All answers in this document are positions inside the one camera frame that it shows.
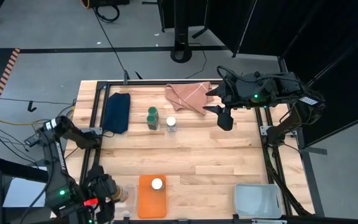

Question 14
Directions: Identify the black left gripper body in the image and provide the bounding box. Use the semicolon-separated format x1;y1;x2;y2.
87;174;119;208

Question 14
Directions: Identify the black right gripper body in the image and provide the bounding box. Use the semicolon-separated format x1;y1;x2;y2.
222;73;265;108

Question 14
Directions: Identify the tan lid spice jar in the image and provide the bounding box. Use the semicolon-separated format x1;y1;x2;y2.
112;185;130;203

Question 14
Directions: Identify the white lid spice jar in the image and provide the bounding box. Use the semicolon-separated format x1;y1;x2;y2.
165;116;177;133

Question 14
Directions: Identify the small white cap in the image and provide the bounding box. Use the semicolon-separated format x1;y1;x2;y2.
150;177;165;191

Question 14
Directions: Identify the pink folded cloth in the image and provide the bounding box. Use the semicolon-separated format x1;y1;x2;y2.
165;81;214;116

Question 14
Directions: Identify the clear plastic bin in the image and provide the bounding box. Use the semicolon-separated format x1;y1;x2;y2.
113;183;138;218

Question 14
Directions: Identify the orange plastic bin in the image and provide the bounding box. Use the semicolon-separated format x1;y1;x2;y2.
137;174;168;220

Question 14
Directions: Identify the black divider pole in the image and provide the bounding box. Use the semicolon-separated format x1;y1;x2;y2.
157;0;166;33
192;0;211;40
232;0;259;58

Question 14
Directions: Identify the black standing floor device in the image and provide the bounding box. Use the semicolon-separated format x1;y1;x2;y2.
170;0;193;64

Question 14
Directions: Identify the navy blue cloth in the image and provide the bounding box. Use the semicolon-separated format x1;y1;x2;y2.
102;92;131;134

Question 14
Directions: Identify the white flat board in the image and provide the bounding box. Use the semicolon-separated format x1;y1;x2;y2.
3;177;48;208

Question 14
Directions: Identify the grey plastic bin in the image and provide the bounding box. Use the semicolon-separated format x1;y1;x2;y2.
234;182;283;219

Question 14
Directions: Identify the orange black hazard tape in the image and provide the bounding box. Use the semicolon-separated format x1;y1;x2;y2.
0;48;21;119

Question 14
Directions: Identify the black metal table frame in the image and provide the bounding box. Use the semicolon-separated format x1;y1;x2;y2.
73;79;313;224

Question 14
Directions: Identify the yellow floor cable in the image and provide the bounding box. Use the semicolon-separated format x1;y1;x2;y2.
0;107;76;127

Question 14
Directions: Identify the long black floor cable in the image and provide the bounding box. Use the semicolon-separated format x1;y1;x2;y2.
91;6;129;75

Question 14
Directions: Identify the coiled black cable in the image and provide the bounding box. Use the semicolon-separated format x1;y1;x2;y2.
94;4;121;24

